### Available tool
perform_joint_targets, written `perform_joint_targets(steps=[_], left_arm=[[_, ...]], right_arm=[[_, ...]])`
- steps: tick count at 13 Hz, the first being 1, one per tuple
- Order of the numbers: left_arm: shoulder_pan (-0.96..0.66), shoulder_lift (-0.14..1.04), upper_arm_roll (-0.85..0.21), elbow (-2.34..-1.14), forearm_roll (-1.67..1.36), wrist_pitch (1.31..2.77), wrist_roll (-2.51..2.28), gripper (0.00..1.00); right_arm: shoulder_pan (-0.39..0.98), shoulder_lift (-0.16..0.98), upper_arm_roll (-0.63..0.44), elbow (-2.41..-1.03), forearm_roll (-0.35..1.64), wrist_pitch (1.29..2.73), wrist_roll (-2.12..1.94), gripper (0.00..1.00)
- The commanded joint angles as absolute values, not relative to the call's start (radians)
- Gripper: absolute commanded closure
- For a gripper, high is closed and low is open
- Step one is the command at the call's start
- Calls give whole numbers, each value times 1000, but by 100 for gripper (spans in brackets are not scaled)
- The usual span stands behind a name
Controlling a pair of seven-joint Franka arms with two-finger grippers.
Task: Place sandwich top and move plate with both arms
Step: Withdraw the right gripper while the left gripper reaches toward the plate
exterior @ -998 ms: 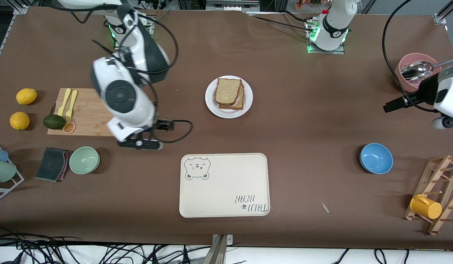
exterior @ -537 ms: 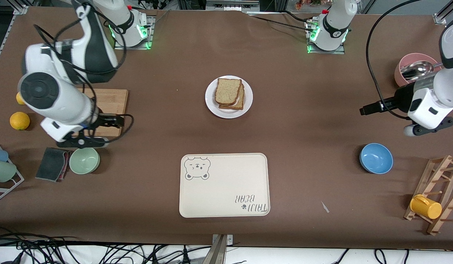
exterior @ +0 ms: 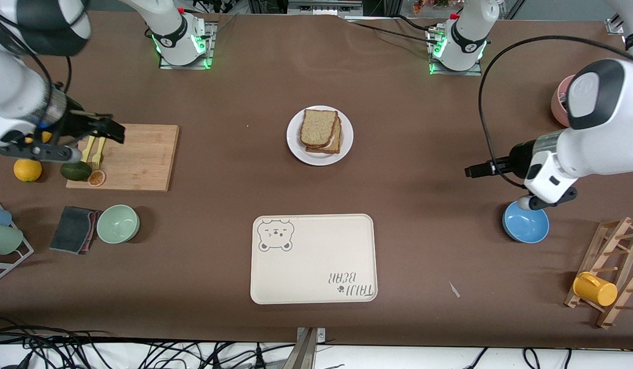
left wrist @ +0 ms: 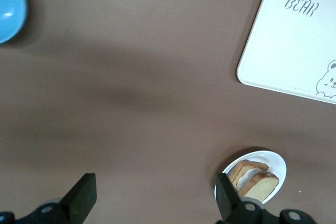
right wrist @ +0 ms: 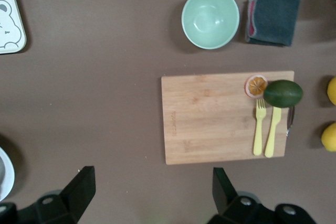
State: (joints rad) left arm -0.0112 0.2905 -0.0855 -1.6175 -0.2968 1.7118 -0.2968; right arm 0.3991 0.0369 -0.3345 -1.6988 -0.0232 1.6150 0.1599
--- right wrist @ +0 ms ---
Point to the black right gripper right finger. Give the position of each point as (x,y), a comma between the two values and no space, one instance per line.
(249,213)

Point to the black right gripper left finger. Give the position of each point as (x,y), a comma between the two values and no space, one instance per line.
(65,205)

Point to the white round plate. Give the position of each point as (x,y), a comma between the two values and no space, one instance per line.
(6,171)

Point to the yellow plastic fork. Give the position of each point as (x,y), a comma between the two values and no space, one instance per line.
(258,134)

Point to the yellow plastic knife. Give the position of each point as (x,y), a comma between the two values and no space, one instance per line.
(273,134)

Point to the small metal peeler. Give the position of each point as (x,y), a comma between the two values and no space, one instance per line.
(290,121)

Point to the wooden cutting board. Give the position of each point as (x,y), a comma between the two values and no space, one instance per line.
(210,119)

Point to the yellow lemon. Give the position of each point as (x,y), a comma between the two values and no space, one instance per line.
(330,137)
(333,91)

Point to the green avocado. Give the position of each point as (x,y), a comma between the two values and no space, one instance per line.
(283,93)

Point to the dried orange slice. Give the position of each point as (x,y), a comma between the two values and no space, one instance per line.
(254,87)

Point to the pink folded cloth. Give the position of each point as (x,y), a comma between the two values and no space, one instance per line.
(252,28)

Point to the mint green bowl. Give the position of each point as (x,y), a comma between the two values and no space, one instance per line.
(210,18)

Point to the dark grey folded cloth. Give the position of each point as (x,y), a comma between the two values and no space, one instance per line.
(275,11)

